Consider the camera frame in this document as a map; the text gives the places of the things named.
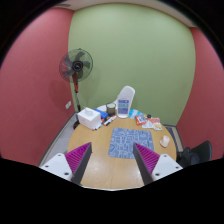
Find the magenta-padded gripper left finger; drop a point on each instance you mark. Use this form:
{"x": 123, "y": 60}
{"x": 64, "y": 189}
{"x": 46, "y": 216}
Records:
{"x": 58, "y": 164}

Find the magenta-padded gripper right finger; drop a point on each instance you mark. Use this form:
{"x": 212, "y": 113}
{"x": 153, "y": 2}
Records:
{"x": 164, "y": 165}

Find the cream pink computer mouse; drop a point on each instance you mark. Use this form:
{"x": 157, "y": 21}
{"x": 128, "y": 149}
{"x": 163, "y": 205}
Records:
{"x": 164, "y": 141}

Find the blue patterned mouse pad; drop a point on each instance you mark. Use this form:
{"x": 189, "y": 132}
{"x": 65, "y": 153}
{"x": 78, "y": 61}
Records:
{"x": 123, "y": 141}

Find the dark blue floor mat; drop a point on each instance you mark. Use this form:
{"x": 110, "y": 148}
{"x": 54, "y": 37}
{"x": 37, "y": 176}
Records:
{"x": 174, "y": 135}

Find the black office chair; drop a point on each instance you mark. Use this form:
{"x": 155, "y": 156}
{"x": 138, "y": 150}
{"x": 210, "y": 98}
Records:
{"x": 196, "y": 153}

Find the orange yellow snack pack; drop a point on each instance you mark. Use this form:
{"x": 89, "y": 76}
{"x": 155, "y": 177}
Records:
{"x": 155, "y": 124}

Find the white snack pack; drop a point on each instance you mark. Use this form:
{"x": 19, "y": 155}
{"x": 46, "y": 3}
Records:
{"x": 147, "y": 124}

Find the red snack pack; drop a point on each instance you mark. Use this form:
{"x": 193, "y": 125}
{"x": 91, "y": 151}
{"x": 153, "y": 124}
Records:
{"x": 140, "y": 119}

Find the small black round object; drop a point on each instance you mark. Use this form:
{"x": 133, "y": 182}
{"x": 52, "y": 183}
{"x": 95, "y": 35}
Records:
{"x": 148, "y": 116}

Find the white tissue box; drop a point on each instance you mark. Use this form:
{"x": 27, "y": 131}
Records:
{"x": 88, "y": 118}

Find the white whiteboard marker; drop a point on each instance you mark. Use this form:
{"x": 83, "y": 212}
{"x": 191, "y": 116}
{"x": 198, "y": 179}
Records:
{"x": 98, "y": 126}

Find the light blue snack pack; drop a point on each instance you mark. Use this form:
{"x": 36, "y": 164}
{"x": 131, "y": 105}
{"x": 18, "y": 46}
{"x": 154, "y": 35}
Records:
{"x": 134, "y": 113}

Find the blue board eraser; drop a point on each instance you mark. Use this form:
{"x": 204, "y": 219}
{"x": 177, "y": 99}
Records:
{"x": 101, "y": 113}

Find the black red-capped marker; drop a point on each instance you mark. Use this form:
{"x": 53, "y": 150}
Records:
{"x": 110, "y": 120}

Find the white sign stand blue card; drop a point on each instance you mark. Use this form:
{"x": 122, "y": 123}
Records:
{"x": 122, "y": 106}

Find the black mesh pen cup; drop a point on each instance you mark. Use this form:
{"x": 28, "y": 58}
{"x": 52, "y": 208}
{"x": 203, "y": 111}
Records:
{"x": 111, "y": 109}

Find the white plastic chair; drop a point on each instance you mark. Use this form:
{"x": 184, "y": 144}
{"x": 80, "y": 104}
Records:
{"x": 127, "y": 92}

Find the black standing fan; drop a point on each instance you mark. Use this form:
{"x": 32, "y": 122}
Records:
{"x": 76, "y": 65}

